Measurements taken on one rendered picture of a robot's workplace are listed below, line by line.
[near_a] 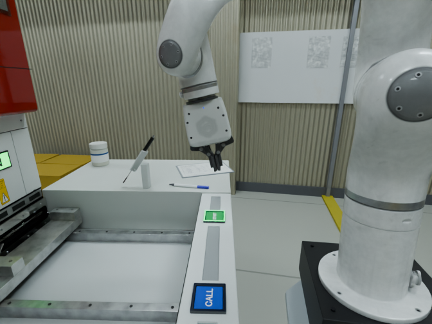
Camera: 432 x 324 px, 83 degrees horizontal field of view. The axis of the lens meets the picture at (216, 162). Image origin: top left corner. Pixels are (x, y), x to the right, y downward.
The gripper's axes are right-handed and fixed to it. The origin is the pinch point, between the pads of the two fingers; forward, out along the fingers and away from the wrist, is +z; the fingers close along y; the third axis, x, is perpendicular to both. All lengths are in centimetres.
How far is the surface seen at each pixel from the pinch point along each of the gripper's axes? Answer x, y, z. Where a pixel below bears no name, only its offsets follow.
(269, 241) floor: 125, 18, 118
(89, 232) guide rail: 8.5, -45.2, 17.4
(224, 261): -16.8, -1.2, 15.6
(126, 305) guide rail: -17.9, -23.7, 22.0
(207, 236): -7.9, -5.0, 15.2
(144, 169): 17.1, -24.9, 3.0
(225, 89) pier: 220, 7, -12
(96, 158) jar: 39, -53, 0
